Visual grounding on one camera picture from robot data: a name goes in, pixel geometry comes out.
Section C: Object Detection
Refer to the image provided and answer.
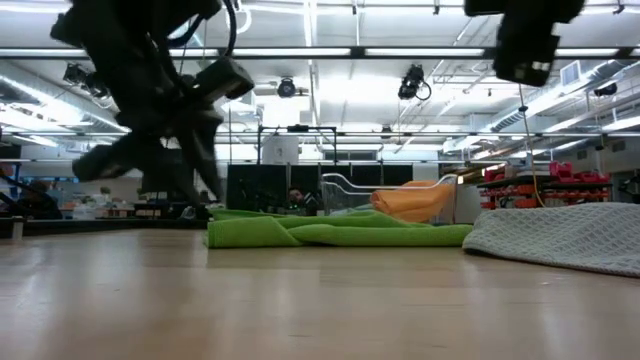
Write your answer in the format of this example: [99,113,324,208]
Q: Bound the black metal rack frame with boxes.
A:
[257,124,338,166]

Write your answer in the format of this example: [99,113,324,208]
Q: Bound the yellow hanging cord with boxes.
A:
[518,84,547,209]

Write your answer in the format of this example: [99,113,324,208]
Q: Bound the black partition panels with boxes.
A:
[227,163,414,211]

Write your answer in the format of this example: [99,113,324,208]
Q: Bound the orange microfiber towel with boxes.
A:
[370,179,455,224]

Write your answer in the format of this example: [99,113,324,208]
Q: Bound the green microfiber towel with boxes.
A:
[204,208,474,250]

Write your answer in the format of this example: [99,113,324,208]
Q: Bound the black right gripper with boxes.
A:
[463,0,586,24]

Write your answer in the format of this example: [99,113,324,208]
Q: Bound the black metal table frame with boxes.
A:
[0,215,210,240]

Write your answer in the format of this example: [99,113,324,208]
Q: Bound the grey microfiber towel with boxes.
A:
[462,201,640,279]

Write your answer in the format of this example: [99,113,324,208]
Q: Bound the red storage bins shelf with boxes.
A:
[477,160,614,209]

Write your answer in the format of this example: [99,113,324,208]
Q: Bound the black monitor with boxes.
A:
[141,146,197,194]

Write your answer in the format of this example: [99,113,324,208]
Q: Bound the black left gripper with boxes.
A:
[72,87,225,202]

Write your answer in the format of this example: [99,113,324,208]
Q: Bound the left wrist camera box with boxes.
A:
[193,56,256,101]

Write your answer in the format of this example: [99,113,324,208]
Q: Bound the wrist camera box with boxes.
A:
[492,14,561,88]
[193,56,256,101]

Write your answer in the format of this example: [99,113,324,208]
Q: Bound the silver ventilation duct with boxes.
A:
[494,58,640,134]
[0,64,156,151]

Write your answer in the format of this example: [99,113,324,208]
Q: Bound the white box appliance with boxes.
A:
[262,135,300,165]

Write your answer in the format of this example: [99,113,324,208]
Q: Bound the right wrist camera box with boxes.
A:
[492,14,561,88]

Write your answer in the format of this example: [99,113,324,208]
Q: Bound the clear plastic bin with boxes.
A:
[321,172,460,226]

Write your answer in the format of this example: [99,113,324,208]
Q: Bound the black overhead beam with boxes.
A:
[0,46,640,61]

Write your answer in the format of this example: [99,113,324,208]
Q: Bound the black ceiling-mounted device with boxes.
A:
[398,63,432,101]
[62,63,111,100]

